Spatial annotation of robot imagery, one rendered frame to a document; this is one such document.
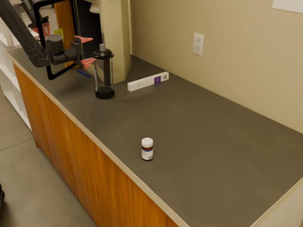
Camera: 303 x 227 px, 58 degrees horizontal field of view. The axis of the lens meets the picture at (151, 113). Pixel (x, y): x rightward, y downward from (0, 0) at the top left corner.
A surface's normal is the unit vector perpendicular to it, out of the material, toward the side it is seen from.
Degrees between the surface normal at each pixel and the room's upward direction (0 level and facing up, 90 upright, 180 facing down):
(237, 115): 0
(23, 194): 0
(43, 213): 0
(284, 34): 90
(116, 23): 90
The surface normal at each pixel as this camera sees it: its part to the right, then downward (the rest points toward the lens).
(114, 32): 0.62, 0.41
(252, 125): 0.00, -0.85
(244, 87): -0.78, 0.33
